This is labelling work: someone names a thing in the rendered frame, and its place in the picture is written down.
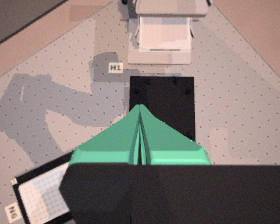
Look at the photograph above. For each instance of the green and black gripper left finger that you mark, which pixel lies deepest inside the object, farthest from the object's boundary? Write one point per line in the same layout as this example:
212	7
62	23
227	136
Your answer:
117	143

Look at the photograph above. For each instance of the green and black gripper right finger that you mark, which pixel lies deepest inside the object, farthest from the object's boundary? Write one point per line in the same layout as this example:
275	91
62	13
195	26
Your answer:
160	144

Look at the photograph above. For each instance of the grey slotted plate rack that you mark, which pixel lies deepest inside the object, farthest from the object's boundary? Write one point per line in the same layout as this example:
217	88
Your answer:
160	8

